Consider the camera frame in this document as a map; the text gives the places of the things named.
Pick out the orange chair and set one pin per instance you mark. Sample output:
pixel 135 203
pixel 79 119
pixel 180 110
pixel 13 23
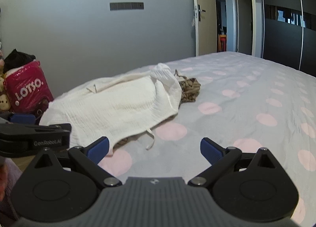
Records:
pixel 222 42

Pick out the white door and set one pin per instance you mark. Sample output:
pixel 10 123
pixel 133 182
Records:
pixel 206 0

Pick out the white crinkled cloth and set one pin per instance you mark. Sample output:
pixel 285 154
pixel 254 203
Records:
pixel 161 73

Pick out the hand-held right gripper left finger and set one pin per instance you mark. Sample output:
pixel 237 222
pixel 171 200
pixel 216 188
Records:
pixel 99 148

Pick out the grey wall switch panel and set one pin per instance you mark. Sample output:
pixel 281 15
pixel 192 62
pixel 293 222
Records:
pixel 126 5

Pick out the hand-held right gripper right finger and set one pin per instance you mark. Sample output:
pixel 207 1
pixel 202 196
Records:
pixel 210 151

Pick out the dark sliding wardrobe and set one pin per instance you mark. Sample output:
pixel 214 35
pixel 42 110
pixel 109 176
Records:
pixel 284 39

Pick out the person's left forearm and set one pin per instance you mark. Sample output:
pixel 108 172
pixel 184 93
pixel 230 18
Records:
pixel 8 182

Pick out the pink plastic package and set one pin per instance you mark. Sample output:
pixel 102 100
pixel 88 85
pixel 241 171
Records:
pixel 27 89

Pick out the black cloth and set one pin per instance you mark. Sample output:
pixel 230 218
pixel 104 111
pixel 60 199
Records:
pixel 18 59

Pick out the cream plush toy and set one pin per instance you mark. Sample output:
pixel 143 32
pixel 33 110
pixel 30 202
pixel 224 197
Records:
pixel 4 101

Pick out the bed with pink dotted sheet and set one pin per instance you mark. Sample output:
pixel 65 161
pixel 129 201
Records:
pixel 246 98

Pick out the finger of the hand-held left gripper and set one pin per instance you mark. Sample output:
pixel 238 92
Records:
pixel 22 118

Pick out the cream textured garment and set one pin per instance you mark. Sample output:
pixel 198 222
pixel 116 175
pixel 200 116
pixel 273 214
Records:
pixel 111 103

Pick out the tan patterned garment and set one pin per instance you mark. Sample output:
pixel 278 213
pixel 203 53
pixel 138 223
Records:
pixel 189 89

